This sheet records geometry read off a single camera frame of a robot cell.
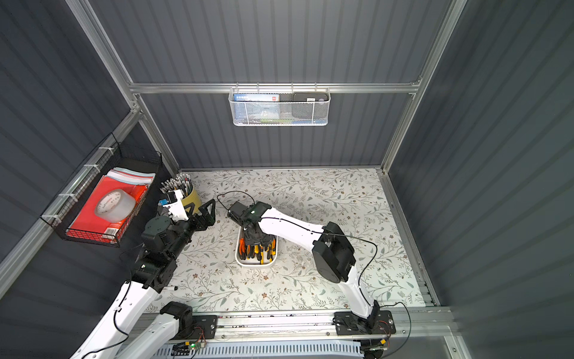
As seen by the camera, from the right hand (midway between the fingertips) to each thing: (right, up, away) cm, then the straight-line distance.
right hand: (255, 243), depth 84 cm
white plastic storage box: (-1, -8, +3) cm, 9 cm away
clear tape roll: (-41, +15, -15) cm, 47 cm away
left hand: (-14, +16, -14) cm, 25 cm away
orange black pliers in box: (-6, -3, +3) cm, 7 cm away
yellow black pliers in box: (0, -4, +3) cm, 4 cm away
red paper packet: (-50, +10, -15) cm, 54 cm away
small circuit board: (-22, -32, -12) cm, 40 cm away
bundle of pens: (-32, +24, +7) cm, 40 cm away
